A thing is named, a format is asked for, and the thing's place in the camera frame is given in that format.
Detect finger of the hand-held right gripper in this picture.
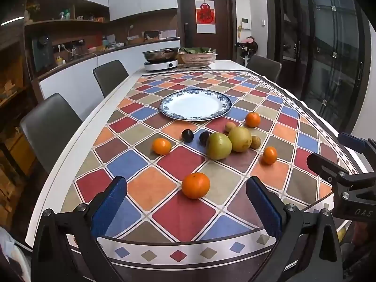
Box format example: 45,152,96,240
306,153,354,186
338,132,376,165

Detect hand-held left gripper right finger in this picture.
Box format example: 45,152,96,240
246,176,344,282

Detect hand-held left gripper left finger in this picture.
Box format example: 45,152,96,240
31,176,128,282

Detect orange tangerine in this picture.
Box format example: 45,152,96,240
181,173,211,199
152,138,172,156
262,146,278,165
245,112,261,128

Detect green pear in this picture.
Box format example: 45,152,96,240
228,126,253,153
205,132,233,161

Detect blue rimmed white plate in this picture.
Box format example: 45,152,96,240
159,89,232,122

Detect colourful checkered tablecloth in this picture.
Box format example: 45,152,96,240
60,70,360,271

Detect dark glass sliding door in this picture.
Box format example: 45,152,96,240
273,0,371,136

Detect grey dining chair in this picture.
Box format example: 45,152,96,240
20,93,83,174
246,55,282,83
93,60,130,98

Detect white kitchen counter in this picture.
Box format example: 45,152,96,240
38,38,181,106

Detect small stand with plush toy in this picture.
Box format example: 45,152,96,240
235,36,259,65

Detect wooden shelf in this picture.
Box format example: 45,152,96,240
0,23,39,235

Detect white induction cooker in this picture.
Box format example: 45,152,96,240
143,59,179,72

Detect steel pan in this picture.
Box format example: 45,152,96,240
142,49,180,62

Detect pink plastic basket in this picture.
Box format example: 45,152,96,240
178,52,218,67

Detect dark brown door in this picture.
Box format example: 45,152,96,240
176,0,237,62

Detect dark water dispenser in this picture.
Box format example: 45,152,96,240
32,36,54,72

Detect green leafy vegetables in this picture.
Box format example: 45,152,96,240
179,47,216,55

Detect red and white door poster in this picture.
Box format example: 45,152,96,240
195,0,216,34

